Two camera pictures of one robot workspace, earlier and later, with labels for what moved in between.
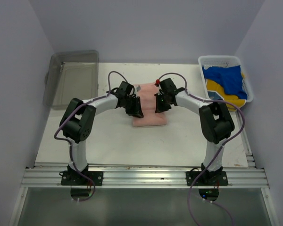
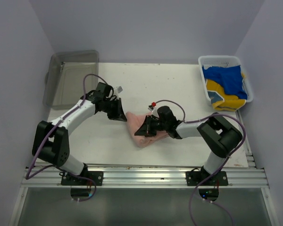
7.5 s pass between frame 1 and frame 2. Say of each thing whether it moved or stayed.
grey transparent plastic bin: stayed
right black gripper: moved
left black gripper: moved
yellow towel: stayed
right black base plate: stayed
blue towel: stayed
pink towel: moved
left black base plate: stayed
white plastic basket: stayed
